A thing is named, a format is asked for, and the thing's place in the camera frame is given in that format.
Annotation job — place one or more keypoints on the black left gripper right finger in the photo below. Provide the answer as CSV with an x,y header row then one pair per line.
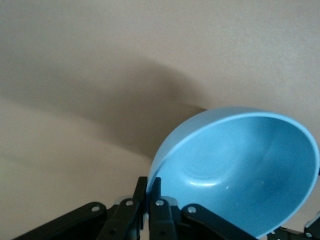
x,y
160,222

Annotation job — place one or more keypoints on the blue bowl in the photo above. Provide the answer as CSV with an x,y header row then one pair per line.
x,y
237,162

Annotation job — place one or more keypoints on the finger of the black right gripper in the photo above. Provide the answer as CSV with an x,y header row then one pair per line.
x,y
313,225

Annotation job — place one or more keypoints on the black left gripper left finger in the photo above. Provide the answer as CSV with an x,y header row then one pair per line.
x,y
122,222

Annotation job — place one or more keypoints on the brown table cloth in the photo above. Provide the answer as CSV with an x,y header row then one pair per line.
x,y
100,62

